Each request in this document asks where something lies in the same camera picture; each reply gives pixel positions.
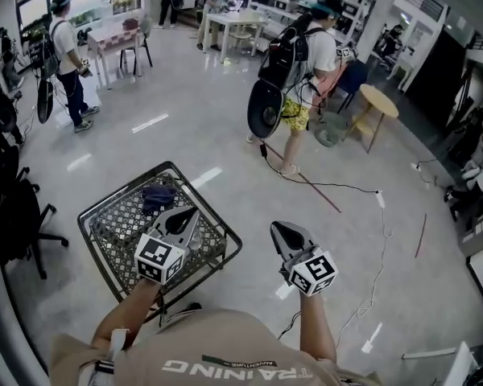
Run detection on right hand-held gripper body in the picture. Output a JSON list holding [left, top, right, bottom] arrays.
[[279, 245, 340, 298]]

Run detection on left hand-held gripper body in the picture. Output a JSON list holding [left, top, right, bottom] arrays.
[[134, 227, 195, 285]]

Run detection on clear glass cup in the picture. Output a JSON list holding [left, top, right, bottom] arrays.
[[184, 226, 205, 253]]

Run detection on person's right forearm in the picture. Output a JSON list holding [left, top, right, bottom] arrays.
[[298, 291, 338, 362]]

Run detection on person's left forearm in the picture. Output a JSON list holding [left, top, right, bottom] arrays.
[[90, 278, 164, 351]]

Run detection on dark blue cloth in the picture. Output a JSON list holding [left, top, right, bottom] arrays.
[[140, 184, 178, 216]]

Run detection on black metal mesh table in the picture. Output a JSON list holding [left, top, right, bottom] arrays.
[[76, 160, 243, 317]]

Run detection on green floor cushion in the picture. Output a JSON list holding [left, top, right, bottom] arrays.
[[312, 112, 349, 147]]

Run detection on person's beige shirt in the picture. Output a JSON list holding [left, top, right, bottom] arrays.
[[47, 306, 386, 386]]

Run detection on black office chair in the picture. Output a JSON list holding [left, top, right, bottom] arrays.
[[0, 145, 70, 281]]

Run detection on round wooden side table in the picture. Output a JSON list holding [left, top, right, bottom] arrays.
[[345, 84, 400, 154]]

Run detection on dark blue chair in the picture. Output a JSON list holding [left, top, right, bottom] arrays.
[[333, 59, 369, 110]]

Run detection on pink checked table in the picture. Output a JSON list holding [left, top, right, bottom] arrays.
[[87, 25, 142, 91]]

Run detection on light wooden chair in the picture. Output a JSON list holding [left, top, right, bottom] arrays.
[[227, 26, 254, 58]]

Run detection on white square table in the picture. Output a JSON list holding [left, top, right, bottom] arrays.
[[204, 10, 268, 64]]

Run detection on black cable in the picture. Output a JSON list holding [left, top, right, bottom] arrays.
[[259, 142, 379, 195]]

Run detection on white cable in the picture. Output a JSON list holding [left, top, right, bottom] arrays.
[[334, 205, 394, 351]]

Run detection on white harness strap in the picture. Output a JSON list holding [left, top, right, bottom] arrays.
[[104, 327, 130, 372]]

